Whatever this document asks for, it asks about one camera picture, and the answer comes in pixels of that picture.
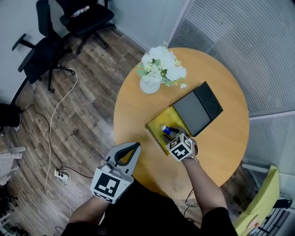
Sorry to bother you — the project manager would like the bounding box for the grey furniture piece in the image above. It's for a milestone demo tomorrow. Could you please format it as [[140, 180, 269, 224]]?
[[0, 146, 27, 185]]

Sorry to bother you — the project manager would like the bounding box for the yellow box tray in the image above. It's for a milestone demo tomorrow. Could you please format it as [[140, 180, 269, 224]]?
[[144, 105, 193, 157]]

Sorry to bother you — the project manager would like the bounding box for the blue bottle with white cap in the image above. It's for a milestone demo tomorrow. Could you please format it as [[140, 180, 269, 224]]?
[[160, 124, 176, 137]]

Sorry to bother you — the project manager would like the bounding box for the person's left forearm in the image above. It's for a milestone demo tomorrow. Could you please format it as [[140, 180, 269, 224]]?
[[68, 195, 112, 224]]

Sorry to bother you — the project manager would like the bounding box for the black office chair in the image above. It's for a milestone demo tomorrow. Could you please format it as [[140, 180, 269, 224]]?
[[54, 0, 116, 55], [11, 0, 77, 93]]

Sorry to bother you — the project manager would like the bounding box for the black box lid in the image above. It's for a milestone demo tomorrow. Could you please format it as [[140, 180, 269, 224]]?
[[172, 81, 224, 137]]

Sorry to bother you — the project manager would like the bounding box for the person's black shirt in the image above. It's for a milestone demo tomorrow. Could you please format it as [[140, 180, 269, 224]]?
[[61, 178, 238, 236]]

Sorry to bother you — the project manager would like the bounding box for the black floor cable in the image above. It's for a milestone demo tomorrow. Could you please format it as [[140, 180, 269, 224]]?
[[20, 104, 93, 180]]

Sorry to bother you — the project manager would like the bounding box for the thin black cable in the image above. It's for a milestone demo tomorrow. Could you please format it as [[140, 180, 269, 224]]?
[[183, 188, 200, 222]]

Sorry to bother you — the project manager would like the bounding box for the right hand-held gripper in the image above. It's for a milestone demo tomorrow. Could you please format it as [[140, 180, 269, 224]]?
[[163, 126, 199, 163]]

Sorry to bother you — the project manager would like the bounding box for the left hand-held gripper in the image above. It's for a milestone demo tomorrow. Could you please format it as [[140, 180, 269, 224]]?
[[90, 142, 142, 205]]

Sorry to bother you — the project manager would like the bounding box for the white ceramic vase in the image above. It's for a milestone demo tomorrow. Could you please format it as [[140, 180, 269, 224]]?
[[139, 75, 161, 95]]

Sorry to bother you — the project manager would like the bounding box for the white power strip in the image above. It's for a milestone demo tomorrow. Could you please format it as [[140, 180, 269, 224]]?
[[53, 169, 71, 182]]

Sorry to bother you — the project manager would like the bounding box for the clear plastic bottle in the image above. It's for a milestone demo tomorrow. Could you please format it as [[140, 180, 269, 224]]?
[[70, 6, 91, 18]]

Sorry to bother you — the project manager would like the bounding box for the person's right forearm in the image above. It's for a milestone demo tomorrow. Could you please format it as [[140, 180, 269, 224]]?
[[181, 156, 229, 218]]

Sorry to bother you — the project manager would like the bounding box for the white flower bouquet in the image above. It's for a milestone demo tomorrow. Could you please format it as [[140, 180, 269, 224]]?
[[136, 41, 189, 89]]

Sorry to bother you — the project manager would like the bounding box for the white floor cable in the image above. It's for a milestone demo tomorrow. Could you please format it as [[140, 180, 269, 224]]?
[[44, 67, 79, 215]]

